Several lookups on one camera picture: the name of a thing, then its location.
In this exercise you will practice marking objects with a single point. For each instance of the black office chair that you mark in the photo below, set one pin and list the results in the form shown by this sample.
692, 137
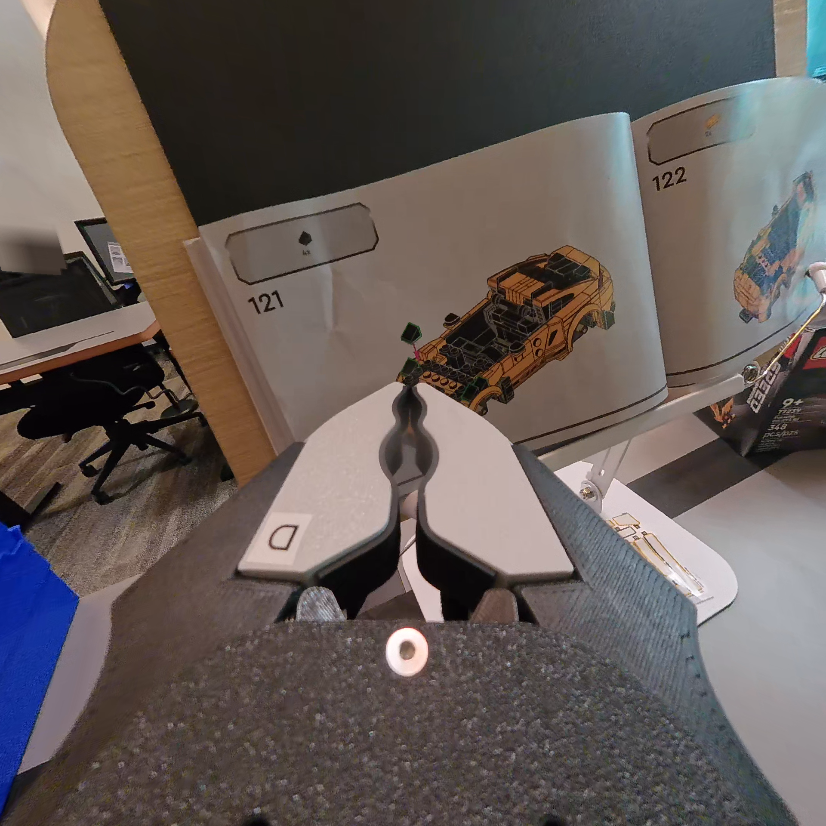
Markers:
110, 393

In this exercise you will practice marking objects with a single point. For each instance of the office desk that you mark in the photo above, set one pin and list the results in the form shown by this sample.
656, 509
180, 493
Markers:
77, 342

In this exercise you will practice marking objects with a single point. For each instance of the lego instruction booklet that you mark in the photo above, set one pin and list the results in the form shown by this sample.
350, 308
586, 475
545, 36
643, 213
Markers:
452, 226

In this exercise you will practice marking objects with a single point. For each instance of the computer monitor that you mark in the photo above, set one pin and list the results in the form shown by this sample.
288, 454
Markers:
106, 251
51, 297

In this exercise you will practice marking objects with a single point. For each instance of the black wood-edged divider panel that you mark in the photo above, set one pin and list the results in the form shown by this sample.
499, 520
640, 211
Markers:
387, 97

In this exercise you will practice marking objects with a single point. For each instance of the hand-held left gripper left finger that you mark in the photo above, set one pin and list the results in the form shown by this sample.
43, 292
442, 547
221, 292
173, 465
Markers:
329, 490

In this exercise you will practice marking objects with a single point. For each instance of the white book stand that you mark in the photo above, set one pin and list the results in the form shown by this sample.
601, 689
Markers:
623, 497

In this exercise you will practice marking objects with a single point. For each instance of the lego sticker sheet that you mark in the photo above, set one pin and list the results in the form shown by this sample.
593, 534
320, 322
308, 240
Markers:
652, 555

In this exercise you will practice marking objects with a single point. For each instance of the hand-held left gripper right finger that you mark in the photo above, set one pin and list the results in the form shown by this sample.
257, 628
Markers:
490, 497

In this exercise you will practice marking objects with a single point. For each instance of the black lego box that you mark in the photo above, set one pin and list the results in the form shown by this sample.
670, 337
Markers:
787, 413

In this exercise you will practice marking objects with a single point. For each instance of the blue plastic bin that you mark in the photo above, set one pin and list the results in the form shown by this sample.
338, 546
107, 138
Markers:
32, 645

